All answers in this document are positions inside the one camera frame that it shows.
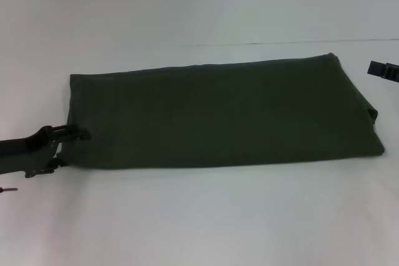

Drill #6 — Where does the dark green t-shirt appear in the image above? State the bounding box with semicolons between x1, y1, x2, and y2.
64;52;385;170

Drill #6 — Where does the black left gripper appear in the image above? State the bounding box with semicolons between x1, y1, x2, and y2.
0;125;92;180

